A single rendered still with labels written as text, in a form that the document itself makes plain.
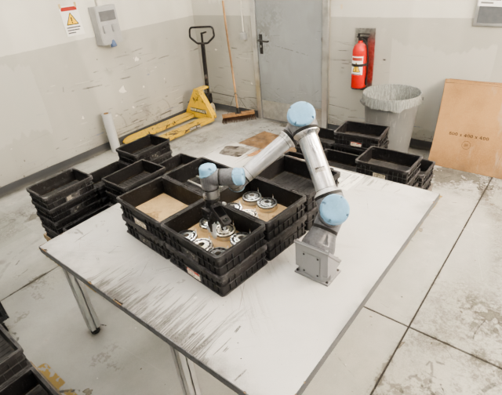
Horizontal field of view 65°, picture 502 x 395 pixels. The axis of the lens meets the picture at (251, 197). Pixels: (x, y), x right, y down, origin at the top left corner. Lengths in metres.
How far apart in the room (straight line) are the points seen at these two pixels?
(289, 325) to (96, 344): 1.46
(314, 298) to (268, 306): 0.20
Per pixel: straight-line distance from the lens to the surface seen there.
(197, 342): 1.63
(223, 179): 1.68
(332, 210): 1.60
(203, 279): 1.82
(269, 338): 1.60
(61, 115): 5.05
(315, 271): 1.78
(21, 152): 4.93
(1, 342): 2.32
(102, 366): 2.64
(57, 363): 2.78
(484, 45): 4.35
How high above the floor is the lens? 1.94
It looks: 31 degrees down
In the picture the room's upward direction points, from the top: 6 degrees counter-clockwise
